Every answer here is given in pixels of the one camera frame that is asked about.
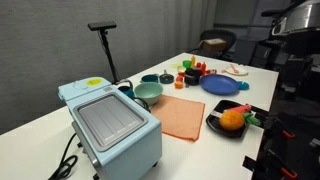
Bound mint green bowl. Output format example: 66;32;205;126
133;81;164;107

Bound blue plate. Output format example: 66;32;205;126
199;73;241;96

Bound white plate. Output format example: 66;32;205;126
224;64;250;77

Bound small black lidded pan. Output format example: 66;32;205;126
158;69;175;85

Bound teal toy pot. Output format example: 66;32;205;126
140;73;160;84

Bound small orange toy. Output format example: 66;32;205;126
173;80;185;90

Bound yellow green board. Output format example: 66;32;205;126
168;62;183;70

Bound orange cloth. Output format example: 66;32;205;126
150;94;206;143

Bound dark teal mug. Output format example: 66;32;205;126
116;79;136;100

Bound black toy pot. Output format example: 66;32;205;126
183;67;203;87

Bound green cup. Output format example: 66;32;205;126
182;59;193;70

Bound light blue toaster oven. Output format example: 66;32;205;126
57;76;163;180

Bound black tray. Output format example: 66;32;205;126
205;99;264;139

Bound cardboard box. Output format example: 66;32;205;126
198;37;229;54

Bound pink fork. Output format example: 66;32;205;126
229;63;240;75

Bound orange plush fruit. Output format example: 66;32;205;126
218;110;246;132

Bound watermelon slice plush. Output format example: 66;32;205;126
225;104;252;115

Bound small teal lid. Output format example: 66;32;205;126
236;80;251;91

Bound black office chair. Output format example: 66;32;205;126
187;28;239;63

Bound green plush leaves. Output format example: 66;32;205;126
242;112;262;127

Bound black tape strip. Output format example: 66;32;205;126
249;105;270;118
242;154;268;172

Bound black robot mounting stand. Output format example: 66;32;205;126
255;56;320;180

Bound black camera on stand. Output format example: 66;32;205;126
87;20;122;85

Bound black toaster power cable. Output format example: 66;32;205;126
48;132;79;180

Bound orange handled clamp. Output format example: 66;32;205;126
281;129;297;140
279;167;299;180

